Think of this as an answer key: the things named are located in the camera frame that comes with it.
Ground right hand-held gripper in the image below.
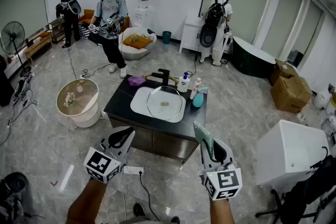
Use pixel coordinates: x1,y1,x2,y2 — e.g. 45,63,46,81
200,137,242,201

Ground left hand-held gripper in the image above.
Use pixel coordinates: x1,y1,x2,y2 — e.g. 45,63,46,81
83,126,136,184

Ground green scrubbing pad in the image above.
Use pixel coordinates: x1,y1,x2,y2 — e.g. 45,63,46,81
193,120,215,158

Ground clear glass pan lid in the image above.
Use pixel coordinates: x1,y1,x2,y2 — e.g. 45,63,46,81
146,85,183,121

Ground person's right forearm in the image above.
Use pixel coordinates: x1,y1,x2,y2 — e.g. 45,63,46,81
209,198,236,224

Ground person's left forearm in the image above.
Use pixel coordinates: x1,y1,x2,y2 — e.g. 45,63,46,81
65,178,108,224

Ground black sink cabinet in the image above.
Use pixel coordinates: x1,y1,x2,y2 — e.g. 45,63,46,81
103,74,208,165

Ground white sink basin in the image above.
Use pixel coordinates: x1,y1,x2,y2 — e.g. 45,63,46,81
130,86,186,123

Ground round glass side table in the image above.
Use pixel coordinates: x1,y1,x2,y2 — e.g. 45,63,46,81
56,78,102,129

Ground purple cloth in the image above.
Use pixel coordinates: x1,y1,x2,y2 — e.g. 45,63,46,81
127,75,146,87

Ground pale flower bouquet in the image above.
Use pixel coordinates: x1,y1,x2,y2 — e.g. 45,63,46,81
64,91,77,108

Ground white cube cabinet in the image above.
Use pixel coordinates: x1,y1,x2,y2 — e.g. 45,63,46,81
256,120,330,187

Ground pink bottle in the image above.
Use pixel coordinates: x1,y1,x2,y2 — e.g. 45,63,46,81
189,77,202,100

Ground person's black shoe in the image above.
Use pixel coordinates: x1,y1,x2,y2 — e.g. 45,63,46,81
133,203,146,218

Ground black faucet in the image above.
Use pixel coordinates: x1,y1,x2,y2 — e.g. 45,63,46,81
151,68,173,87

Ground white pump bottle blue cap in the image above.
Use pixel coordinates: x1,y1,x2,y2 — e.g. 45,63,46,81
177,72,191,93

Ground wooden chair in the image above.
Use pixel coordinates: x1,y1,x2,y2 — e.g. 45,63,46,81
143,72,179,86

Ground white round sofa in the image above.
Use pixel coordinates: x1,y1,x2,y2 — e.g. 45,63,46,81
118,26,158,61

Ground large cardboard box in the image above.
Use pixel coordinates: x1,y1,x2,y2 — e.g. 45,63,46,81
270,76,313,113

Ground orange cushion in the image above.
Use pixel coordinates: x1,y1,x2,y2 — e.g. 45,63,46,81
122,35,153,50

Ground black office chair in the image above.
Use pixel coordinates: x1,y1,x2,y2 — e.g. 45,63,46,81
255,146,336,224

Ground dark round table white top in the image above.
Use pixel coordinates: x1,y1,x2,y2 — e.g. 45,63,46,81
232,36,276,79

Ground small cardboard box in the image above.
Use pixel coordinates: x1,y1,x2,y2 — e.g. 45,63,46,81
269,58,300,87

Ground black white striped rug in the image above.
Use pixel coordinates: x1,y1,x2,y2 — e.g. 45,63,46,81
78,22,99,40

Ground black round backpack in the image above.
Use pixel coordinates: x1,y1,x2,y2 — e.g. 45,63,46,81
0,172,29,224

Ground wooden bench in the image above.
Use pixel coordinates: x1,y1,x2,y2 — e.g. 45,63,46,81
24,31,53,64

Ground white water dispenser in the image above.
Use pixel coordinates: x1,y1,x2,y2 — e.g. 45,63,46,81
133,0,152,28

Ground black shelf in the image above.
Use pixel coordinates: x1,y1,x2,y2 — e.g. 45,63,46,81
48,18,66,44

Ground black speaker box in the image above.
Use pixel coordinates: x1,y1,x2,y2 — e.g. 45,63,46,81
0,55,15,107

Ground orange armchair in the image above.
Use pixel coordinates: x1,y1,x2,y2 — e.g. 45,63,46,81
78,9,95,24

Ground black standing fan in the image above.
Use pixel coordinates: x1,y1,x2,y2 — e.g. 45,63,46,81
0,20,33,78

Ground black floor cable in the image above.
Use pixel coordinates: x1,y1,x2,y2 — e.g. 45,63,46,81
193,52,200,77

